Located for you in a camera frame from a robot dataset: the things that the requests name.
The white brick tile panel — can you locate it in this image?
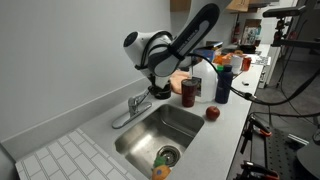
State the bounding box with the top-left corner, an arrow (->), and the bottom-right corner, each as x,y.
15,129 -> 136,180

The white plastic jug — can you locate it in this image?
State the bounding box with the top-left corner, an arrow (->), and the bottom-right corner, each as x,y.
192,60 -> 217,103

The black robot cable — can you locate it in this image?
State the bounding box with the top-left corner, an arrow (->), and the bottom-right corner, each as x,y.
186,53 -> 320,107

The dark red lidded tumbler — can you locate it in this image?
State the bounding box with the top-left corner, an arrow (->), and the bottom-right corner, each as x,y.
181,79 -> 198,107

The orange can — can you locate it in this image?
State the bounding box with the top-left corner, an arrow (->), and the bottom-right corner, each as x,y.
242,57 -> 252,71

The dark blue bottle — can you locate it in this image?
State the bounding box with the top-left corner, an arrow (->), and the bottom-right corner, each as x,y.
215,65 -> 233,104

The orange pineapple plush toy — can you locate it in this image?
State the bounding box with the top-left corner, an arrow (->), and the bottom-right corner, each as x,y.
152,156 -> 171,180

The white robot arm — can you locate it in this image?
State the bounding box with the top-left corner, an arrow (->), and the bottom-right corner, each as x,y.
123,0 -> 232,88

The metal sink drain strainer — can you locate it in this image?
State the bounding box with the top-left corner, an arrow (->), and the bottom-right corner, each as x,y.
157,145 -> 180,167

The black camera on stand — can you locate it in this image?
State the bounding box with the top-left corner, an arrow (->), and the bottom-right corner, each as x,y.
263,5 -> 320,49

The chrome faucet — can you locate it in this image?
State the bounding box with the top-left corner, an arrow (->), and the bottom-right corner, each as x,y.
112,90 -> 152,129

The red apple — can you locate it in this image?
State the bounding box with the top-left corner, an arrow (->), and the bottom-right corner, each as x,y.
206,106 -> 220,121

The white paper cup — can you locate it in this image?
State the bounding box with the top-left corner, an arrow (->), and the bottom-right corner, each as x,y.
231,55 -> 243,74

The stainless steel sink basin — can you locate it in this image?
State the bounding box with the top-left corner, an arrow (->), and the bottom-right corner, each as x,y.
115,104 -> 204,178

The orange microfiber cloth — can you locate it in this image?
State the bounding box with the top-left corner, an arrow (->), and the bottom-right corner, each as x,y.
170,70 -> 190,94

